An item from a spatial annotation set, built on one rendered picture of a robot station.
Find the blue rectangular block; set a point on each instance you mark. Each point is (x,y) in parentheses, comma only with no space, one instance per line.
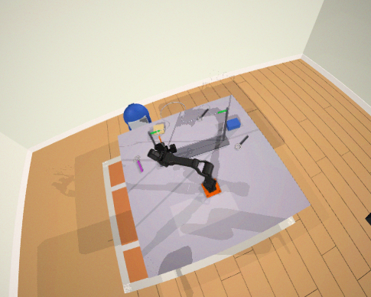
(233,124)

